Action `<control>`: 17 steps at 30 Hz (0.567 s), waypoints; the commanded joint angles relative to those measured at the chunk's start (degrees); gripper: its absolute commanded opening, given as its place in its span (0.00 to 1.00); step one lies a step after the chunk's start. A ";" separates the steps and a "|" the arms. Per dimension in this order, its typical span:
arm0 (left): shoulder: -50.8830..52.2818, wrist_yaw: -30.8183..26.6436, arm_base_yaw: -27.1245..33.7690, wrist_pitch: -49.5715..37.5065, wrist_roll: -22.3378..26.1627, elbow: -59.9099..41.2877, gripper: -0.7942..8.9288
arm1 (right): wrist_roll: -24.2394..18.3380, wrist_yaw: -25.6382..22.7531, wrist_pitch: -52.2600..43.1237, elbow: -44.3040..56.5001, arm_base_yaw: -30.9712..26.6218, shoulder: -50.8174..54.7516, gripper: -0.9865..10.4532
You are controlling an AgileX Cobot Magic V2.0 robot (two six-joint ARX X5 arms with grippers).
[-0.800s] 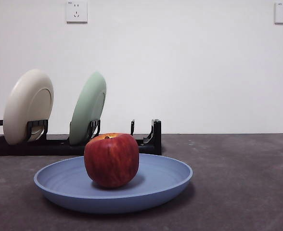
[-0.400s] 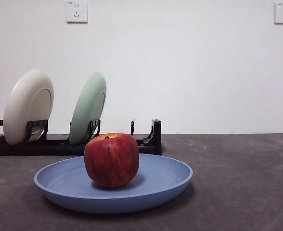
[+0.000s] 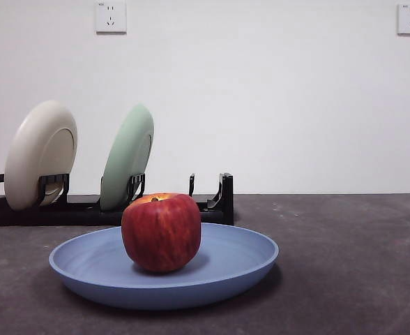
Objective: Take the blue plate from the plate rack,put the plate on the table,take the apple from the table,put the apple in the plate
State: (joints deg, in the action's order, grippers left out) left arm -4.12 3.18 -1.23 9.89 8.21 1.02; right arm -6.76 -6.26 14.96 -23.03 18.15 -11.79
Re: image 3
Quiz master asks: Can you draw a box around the blue plate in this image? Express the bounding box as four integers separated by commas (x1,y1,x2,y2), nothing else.
48,222,280,311

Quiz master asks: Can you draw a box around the black plate rack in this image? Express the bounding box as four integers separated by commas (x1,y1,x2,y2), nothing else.
0,172,235,227

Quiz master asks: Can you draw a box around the cream plate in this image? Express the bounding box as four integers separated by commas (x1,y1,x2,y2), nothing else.
3,100,78,211

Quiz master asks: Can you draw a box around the red apple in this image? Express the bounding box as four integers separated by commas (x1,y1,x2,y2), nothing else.
121,192,202,274

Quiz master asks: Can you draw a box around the green plate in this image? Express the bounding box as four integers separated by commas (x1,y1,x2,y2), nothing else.
100,103,155,212

